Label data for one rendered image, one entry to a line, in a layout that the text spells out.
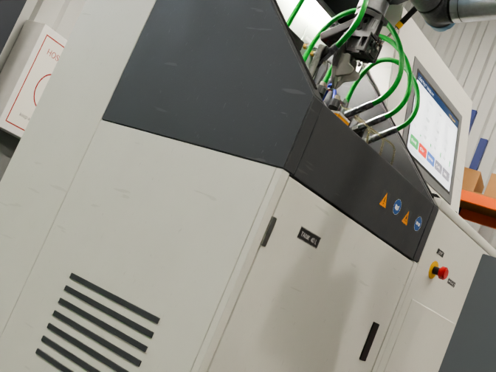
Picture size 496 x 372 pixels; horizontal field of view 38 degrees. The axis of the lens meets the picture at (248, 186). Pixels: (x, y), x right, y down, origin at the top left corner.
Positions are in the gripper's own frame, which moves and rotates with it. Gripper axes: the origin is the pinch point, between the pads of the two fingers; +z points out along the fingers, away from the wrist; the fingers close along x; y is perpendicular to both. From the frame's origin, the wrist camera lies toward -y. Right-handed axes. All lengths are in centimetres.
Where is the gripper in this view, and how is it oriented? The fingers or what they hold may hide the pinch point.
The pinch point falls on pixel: (333, 83)
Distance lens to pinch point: 186.3
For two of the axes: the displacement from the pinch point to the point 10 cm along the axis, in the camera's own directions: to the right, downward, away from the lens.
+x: 5.5, 3.4, 7.6
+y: 7.4, 2.2, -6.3
